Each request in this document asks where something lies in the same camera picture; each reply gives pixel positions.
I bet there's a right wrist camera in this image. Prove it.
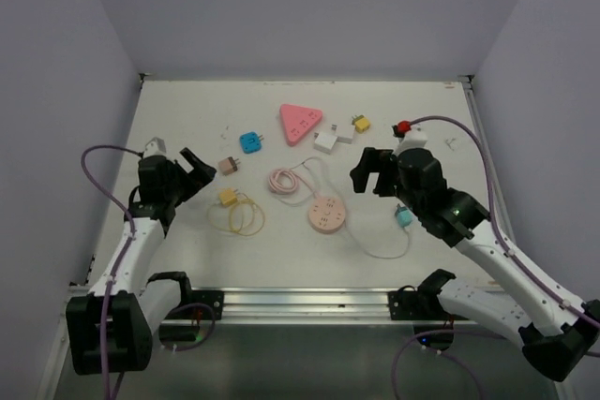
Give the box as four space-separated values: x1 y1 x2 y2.
392 121 428 156

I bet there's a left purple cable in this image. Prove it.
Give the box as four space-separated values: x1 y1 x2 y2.
82 144 218 400

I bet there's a small yellow plug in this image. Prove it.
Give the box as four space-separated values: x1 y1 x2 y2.
217 188 239 208

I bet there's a teal plug adapter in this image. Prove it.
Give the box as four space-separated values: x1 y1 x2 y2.
394 204 413 229

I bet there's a yellow coiled cable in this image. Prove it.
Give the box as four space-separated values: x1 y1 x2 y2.
208 193 267 237

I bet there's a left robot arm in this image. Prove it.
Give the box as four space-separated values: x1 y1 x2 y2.
66 139 219 377

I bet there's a brown pink plug adapter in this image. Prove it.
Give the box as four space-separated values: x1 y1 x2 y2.
217 156 240 176

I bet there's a yellow plug adapter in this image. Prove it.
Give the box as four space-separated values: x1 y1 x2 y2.
352 115 371 133

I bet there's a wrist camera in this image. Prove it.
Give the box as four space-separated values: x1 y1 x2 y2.
392 121 428 156
142 137 167 158

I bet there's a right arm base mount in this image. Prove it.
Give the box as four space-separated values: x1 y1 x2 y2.
387 269 457 321

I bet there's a white charger plug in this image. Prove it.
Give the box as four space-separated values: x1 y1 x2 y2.
313 132 338 155
331 124 355 144

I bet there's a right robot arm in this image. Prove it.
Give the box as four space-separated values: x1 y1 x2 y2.
350 147 599 381

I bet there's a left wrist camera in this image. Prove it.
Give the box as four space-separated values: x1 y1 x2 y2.
142 137 167 158

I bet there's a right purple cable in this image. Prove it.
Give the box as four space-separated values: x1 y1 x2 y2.
391 114 600 400

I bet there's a pink triangular power strip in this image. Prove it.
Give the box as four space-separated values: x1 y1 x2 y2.
279 104 323 146

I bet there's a purple cable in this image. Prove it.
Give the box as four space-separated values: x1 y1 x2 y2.
391 114 600 400
82 144 218 400

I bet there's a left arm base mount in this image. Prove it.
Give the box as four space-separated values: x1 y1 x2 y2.
140 271 225 324

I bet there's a pink coiled cable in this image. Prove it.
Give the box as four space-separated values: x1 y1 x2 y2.
266 156 329 207

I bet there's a blue plug adapter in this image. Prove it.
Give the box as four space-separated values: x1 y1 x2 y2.
239 131 263 155

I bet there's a pink round socket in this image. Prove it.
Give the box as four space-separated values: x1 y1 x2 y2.
307 196 346 234

